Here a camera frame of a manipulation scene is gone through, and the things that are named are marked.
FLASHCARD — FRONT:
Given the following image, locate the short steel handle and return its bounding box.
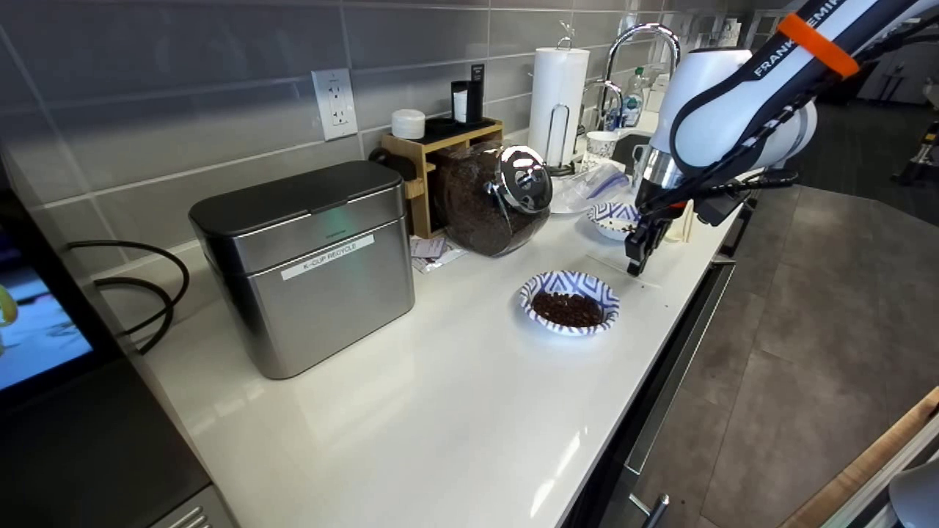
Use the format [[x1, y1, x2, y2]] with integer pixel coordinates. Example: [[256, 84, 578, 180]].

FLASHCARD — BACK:
[[624, 491, 677, 528]]

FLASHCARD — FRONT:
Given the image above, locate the tall slim black bottle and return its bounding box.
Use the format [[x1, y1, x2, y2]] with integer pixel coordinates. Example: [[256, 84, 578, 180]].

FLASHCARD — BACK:
[[467, 61, 488, 127]]

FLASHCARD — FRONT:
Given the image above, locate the black monitor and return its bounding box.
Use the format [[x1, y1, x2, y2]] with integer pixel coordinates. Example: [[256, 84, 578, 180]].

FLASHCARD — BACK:
[[0, 159, 128, 413]]

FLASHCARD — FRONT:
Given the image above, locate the black canister with label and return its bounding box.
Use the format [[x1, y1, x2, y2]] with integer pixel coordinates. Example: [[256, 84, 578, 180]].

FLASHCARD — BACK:
[[448, 80, 473, 128]]

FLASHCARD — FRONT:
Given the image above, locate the metal paper towel holder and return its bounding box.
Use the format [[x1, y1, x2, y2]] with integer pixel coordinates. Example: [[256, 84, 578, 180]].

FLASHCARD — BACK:
[[540, 17, 580, 181]]

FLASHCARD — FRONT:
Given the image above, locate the long steel handle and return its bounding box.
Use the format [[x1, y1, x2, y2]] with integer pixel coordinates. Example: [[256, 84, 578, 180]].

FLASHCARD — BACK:
[[623, 262, 738, 480]]

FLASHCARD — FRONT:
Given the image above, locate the small white jar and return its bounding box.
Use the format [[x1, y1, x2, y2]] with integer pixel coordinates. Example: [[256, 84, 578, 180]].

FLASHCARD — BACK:
[[389, 105, 430, 143]]

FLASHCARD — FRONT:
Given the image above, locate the black glossy appliance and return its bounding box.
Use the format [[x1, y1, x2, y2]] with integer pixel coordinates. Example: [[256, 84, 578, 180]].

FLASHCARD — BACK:
[[0, 354, 244, 528]]

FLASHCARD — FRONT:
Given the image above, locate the black power cable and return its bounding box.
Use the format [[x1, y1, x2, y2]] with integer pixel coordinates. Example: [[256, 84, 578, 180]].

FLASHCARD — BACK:
[[62, 238, 194, 359]]

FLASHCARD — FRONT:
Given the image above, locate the stainless steel bin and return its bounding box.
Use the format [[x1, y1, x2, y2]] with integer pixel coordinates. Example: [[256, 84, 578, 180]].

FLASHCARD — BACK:
[[188, 159, 420, 381]]

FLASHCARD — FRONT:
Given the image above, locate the grey rounded object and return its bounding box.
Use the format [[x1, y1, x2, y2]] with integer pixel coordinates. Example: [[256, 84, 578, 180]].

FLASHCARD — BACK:
[[882, 457, 939, 528]]

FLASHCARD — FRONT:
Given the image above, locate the clear zip bag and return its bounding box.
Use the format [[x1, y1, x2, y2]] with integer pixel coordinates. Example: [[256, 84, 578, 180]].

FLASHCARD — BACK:
[[546, 155, 640, 219]]

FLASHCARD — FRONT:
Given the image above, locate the white wall outlet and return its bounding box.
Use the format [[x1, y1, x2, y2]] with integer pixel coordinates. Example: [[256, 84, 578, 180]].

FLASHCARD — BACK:
[[307, 64, 361, 143]]

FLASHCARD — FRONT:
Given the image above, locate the clear plastic bottle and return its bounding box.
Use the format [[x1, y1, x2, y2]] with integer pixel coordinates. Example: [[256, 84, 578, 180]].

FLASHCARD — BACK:
[[624, 64, 655, 131]]

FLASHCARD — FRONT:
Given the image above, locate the white paper towel roll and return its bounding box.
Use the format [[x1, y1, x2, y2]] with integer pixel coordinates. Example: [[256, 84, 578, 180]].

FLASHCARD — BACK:
[[524, 43, 593, 167]]

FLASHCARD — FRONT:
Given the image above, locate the tall chrome faucet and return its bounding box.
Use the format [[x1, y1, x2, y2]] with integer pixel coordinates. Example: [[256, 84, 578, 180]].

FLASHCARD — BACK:
[[596, 21, 687, 131]]

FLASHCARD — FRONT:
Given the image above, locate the small white packet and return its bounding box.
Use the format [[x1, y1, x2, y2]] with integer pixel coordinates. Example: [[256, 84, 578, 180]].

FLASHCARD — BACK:
[[408, 231, 464, 278]]

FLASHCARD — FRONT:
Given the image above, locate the orange cable strap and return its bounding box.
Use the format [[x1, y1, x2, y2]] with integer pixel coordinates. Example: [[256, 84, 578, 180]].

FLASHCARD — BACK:
[[775, 8, 862, 82]]

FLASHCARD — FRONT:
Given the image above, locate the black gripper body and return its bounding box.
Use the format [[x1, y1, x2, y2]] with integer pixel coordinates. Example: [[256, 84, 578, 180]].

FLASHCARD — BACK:
[[628, 186, 687, 244]]

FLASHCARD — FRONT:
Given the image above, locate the wooden table edge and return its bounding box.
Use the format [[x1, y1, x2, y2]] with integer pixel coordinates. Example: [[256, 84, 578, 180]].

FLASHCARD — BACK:
[[778, 381, 939, 528]]

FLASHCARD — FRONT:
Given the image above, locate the wooden shelf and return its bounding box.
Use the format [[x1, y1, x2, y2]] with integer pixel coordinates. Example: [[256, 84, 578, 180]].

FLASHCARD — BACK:
[[376, 114, 508, 241]]

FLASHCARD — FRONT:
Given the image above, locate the large coffee bean pile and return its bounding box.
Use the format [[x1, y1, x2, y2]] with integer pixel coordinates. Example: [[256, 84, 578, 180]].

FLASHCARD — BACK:
[[532, 291, 609, 332]]

